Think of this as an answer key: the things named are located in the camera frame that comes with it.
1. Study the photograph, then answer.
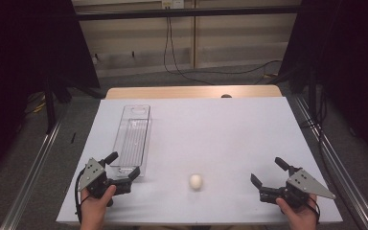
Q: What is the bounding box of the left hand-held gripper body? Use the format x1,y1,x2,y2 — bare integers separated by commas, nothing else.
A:
77,157,132,208

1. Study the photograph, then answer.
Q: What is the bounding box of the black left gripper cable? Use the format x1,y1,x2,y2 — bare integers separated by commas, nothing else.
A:
73,167,90,224

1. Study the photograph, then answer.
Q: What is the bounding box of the metal floor rail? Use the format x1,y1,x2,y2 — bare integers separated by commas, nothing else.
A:
0,120,62,230
291,95,368,230

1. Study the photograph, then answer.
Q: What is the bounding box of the person's left hand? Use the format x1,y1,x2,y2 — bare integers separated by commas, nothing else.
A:
80,184,118,224

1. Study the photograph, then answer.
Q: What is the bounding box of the white wall outlet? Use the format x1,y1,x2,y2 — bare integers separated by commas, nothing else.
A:
161,0,185,10

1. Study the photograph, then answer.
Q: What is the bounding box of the black curtain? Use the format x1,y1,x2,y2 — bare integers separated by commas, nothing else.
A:
278,0,368,170
0,0,101,185

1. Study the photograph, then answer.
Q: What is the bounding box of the person's right hand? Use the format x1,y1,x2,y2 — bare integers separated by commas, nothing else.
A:
275,193,319,230

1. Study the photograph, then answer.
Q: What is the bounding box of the white egg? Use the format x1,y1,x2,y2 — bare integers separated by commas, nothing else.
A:
189,173,203,191

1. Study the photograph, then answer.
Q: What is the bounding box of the clear plastic egg container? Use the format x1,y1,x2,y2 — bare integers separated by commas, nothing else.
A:
109,103,153,178

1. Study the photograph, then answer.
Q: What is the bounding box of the black horizontal metal bar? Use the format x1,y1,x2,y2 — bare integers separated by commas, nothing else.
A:
73,5,302,22

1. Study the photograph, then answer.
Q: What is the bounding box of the black floor cable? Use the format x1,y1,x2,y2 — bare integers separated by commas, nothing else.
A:
185,59,284,77

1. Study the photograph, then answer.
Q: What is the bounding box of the white table cover sheet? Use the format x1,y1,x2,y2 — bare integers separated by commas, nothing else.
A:
56,96,344,225

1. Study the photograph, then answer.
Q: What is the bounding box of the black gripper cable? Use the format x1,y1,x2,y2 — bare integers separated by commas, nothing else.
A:
73,167,90,224
306,195,321,224

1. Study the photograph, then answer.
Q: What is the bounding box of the black hanging cable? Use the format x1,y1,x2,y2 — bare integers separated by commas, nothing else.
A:
163,15,217,86

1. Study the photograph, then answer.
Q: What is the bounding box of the yellow cable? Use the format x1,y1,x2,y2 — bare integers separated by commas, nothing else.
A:
28,91,46,115

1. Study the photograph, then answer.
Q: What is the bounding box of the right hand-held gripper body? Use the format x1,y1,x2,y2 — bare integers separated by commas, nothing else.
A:
258,166,337,210

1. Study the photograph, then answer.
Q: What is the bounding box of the wooden table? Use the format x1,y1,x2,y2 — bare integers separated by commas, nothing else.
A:
104,84,284,101

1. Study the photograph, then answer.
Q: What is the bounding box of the black metal stand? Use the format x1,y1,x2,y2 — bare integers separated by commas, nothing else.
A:
42,76,59,135
308,68,319,120

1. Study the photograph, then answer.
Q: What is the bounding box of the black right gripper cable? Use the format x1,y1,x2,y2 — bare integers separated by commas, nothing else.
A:
306,195,321,224

